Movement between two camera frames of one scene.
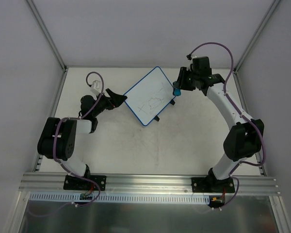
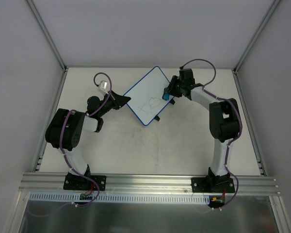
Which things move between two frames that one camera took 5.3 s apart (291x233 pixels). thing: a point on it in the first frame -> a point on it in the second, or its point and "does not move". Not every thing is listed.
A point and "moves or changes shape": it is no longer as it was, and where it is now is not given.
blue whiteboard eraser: [176, 91] moves or changes shape
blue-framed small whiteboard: [151, 96] does not move
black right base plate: [211, 185] does not move
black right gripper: [183, 79] -> [175, 87]
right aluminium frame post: [243, 58] does not move
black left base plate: [72, 182] does not move
